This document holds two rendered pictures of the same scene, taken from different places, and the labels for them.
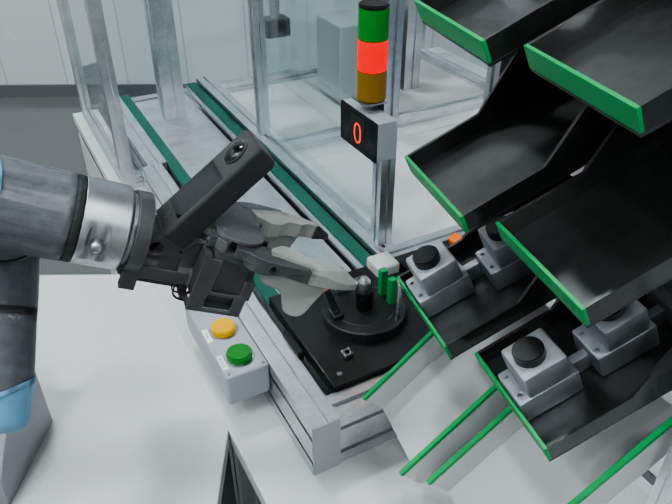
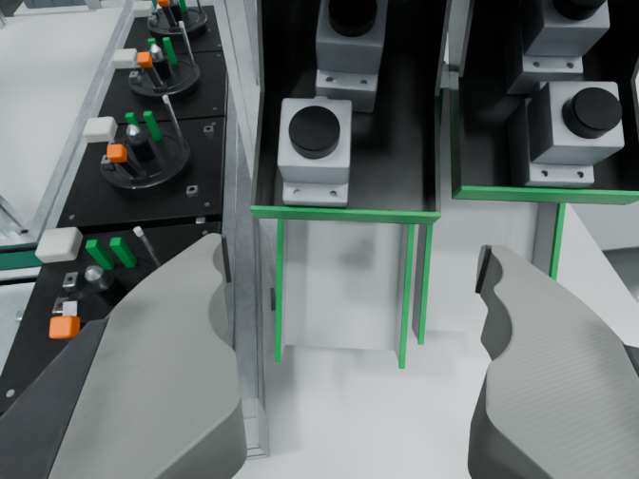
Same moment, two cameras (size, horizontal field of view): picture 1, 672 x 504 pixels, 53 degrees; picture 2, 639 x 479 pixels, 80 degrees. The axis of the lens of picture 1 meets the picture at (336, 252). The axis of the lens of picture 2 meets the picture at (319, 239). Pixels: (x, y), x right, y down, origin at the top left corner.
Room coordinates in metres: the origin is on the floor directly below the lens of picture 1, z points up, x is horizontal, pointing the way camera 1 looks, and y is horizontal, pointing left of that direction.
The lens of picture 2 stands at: (0.53, 0.07, 1.41)
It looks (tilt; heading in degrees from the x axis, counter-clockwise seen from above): 53 degrees down; 292
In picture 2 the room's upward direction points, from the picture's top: 1 degrees counter-clockwise
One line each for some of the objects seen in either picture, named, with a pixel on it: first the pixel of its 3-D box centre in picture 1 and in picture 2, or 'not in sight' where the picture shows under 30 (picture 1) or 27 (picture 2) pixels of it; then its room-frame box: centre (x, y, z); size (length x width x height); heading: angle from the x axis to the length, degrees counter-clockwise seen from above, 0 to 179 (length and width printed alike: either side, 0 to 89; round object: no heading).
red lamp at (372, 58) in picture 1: (372, 54); not in sight; (1.08, -0.06, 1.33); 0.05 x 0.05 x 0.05
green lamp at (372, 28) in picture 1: (373, 22); not in sight; (1.08, -0.06, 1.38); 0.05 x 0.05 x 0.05
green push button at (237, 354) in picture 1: (239, 355); not in sight; (0.77, 0.15, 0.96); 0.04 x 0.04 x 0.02
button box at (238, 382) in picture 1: (225, 343); not in sight; (0.83, 0.18, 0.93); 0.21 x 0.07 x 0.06; 28
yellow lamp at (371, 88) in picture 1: (371, 83); not in sight; (1.08, -0.06, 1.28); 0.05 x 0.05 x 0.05
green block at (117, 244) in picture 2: (391, 290); (124, 253); (0.86, -0.09, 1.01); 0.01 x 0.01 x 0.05; 28
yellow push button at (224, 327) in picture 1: (223, 329); not in sight; (0.83, 0.18, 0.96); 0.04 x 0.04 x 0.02
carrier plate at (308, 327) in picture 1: (363, 319); (124, 305); (0.86, -0.05, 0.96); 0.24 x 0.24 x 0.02; 28
